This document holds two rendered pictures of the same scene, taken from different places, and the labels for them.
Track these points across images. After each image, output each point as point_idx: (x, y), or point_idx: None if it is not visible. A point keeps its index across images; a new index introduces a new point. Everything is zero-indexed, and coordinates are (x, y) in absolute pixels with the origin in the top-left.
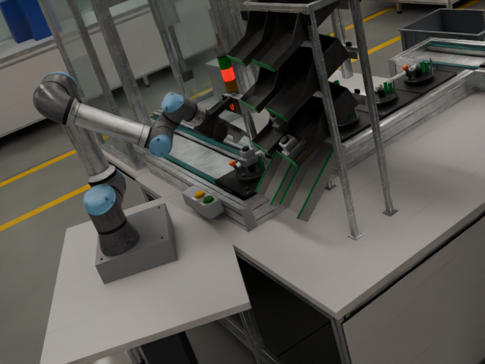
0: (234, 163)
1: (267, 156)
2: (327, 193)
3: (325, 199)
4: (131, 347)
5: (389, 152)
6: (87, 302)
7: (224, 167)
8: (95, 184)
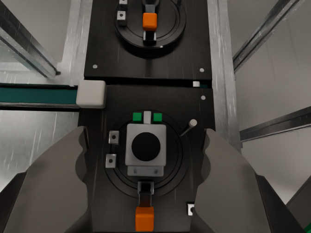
0: (153, 211)
1: (101, 78)
2: (240, 88)
3: (252, 100)
4: None
5: None
6: None
7: (4, 144)
8: None
